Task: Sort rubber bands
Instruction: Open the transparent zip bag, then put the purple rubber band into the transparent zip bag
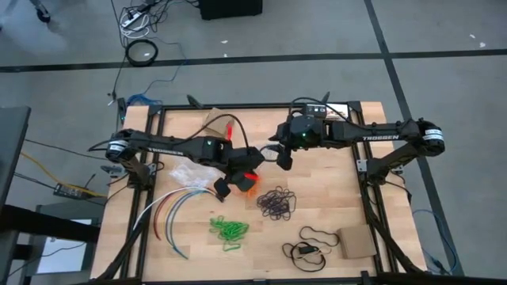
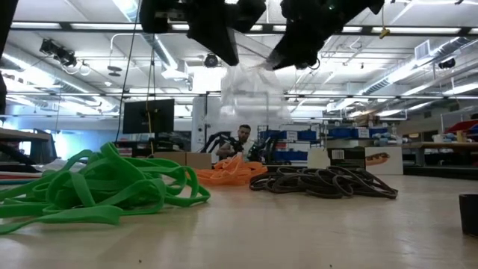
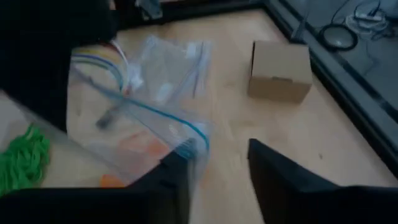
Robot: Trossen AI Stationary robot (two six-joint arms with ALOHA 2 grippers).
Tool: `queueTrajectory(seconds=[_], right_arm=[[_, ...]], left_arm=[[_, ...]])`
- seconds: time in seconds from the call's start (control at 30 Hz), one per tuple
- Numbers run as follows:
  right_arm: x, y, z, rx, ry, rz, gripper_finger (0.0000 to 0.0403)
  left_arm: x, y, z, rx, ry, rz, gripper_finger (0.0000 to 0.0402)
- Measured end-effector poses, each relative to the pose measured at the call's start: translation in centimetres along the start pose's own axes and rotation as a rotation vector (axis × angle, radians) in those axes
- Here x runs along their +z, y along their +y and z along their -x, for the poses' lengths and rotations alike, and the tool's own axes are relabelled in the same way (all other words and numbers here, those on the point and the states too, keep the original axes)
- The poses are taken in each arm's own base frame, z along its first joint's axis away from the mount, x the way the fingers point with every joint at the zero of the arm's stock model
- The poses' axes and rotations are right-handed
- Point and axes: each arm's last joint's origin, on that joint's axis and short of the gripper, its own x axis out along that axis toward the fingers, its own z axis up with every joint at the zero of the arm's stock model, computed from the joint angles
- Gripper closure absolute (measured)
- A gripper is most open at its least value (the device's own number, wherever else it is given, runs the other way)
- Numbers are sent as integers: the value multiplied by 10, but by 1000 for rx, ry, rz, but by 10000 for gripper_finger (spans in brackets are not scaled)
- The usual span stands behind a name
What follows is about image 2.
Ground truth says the person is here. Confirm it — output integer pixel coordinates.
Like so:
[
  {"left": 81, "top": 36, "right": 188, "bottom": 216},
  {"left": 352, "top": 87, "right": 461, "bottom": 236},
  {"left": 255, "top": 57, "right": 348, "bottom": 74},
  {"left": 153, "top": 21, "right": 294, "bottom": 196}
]
[{"left": 215, "top": 124, "right": 259, "bottom": 162}]

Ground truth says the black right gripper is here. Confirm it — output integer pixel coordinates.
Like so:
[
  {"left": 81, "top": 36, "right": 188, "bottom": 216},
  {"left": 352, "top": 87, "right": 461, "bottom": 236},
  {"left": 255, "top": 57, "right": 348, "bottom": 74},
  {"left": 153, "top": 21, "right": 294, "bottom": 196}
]
[{"left": 267, "top": 0, "right": 385, "bottom": 71}]

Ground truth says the long wooden workbench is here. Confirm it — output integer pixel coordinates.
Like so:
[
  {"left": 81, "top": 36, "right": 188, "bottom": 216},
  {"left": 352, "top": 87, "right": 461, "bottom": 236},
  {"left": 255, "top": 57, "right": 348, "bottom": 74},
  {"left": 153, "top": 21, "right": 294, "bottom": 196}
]
[{"left": 402, "top": 140, "right": 478, "bottom": 176}]

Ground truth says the small brown cardboard box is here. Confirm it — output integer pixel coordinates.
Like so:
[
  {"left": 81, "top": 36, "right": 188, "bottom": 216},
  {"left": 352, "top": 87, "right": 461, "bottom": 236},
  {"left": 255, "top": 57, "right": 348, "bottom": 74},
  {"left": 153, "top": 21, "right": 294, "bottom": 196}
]
[{"left": 153, "top": 151, "right": 213, "bottom": 170}]

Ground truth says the small black round object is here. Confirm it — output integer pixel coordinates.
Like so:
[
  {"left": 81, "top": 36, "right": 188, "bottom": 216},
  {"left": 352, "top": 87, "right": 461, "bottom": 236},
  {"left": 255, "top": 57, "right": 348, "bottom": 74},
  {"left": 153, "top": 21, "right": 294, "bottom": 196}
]
[{"left": 458, "top": 193, "right": 478, "bottom": 237}]

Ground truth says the orange rubber band pile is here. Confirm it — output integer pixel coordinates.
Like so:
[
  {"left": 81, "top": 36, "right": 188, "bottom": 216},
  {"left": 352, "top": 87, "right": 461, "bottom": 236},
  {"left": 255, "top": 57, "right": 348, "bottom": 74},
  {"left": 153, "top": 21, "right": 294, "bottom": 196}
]
[{"left": 193, "top": 153, "right": 268, "bottom": 187}]

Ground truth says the white card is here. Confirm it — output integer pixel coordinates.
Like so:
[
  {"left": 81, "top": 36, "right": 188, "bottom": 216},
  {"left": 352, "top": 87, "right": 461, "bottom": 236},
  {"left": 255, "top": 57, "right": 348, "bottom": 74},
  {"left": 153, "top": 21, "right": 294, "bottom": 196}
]
[{"left": 307, "top": 147, "right": 332, "bottom": 175}]

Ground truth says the black hanging cable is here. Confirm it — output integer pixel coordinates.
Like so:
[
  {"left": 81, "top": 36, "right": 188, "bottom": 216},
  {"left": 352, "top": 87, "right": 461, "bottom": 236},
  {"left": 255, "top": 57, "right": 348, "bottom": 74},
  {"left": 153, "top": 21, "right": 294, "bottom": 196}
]
[{"left": 114, "top": 0, "right": 143, "bottom": 143}]

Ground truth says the green rubber band pile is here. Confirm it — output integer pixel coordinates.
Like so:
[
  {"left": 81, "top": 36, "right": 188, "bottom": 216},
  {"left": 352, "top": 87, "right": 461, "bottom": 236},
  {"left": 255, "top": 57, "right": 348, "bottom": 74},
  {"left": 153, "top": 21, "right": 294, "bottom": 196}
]
[{"left": 0, "top": 141, "right": 212, "bottom": 236}]

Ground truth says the red bin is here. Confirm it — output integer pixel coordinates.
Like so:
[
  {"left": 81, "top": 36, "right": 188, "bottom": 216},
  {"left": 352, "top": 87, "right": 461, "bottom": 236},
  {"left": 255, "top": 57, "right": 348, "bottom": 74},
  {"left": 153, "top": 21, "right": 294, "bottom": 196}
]
[{"left": 446, "top": 118, "right": 478, "bottom": 135}]

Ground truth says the ceiling air vent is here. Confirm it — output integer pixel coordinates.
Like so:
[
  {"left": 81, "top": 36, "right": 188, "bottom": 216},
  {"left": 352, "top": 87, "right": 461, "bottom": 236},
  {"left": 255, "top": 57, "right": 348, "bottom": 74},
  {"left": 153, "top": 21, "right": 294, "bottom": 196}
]
[{"left": 414, "top": 39, "right": 431, "bottom": 61}]

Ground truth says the wooden table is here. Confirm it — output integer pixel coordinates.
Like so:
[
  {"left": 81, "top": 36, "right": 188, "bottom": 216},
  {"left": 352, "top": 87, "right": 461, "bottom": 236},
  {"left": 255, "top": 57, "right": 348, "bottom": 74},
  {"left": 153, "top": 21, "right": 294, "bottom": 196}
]
[{"left": 0, "top": 128, "right": 52, "bottom": 165}]

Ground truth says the black dome camera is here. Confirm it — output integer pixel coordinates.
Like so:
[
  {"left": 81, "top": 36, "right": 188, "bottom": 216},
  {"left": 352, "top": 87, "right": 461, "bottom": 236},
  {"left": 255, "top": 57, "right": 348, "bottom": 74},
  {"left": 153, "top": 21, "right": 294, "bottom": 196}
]
[{"left": 203, "top": 52, "right": 220, "bottom": 69}]

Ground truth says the clear plastic zip bag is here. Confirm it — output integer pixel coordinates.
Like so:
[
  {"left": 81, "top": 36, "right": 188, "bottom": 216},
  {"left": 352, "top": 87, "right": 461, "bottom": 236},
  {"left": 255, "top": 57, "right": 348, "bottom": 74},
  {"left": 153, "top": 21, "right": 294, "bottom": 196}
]
[{"left": 220, "top": 62, "right": 293, "bottom": 125}]

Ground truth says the yellow hanging cable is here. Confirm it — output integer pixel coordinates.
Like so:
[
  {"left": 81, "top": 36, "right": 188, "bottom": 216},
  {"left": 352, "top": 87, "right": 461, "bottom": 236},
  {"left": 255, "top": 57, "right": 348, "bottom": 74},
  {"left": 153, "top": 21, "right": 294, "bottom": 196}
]
[{"left": 146, "top": 32, "right": 157, "bottom": 156}]

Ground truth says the black labelled box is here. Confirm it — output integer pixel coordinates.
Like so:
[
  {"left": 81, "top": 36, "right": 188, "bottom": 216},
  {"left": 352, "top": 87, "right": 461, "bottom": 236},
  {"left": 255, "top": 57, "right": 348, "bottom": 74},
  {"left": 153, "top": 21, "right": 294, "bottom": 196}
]
[{"left": 327, "top": 146, "right": 366, "bottom": 175}]

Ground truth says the black ceiling camera mount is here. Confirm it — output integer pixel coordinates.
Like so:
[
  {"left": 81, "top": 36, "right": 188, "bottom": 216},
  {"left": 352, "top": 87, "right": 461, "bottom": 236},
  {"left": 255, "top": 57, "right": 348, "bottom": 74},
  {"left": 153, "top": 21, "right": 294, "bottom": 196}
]
[{"left": 39, "top": 38, "right": 78, "bottom": 68}]

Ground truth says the black rubber band pile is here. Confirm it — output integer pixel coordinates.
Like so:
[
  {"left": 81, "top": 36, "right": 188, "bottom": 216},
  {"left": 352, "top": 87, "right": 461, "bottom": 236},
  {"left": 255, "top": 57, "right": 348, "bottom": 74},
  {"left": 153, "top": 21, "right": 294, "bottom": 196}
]
[{"left": 249, "top": 166, "right": 399, "bottom": 200}]

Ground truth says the white hot dog sign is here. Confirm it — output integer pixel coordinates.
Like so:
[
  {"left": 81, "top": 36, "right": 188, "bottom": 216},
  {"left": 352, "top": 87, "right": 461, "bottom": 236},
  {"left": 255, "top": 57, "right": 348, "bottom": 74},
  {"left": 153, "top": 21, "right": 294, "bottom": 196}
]
[{"left": 364, "top": 146, "right": 404, "bottom": 176}]

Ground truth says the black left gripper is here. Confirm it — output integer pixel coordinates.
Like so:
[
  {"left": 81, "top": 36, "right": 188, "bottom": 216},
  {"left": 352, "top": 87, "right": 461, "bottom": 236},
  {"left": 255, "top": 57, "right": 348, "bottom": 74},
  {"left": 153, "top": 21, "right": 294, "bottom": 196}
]
[{"left": 140, "top": 0, "right": 268, "bottom": 67}]

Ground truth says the multicoloured wire harness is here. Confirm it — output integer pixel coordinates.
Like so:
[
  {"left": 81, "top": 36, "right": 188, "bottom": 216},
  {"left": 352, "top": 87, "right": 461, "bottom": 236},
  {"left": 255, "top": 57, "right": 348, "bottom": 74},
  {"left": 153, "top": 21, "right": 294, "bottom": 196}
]
[{"left": 0, "top": 170, "right": 43, "bottom": 186}]

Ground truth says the black flat monitor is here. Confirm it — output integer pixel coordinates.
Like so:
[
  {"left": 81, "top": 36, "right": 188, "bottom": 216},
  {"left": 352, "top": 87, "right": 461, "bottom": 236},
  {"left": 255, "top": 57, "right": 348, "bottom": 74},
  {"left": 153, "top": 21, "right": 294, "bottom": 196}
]
[{"left": 122, "top": 98, "right": 176, "bottom": 135}]

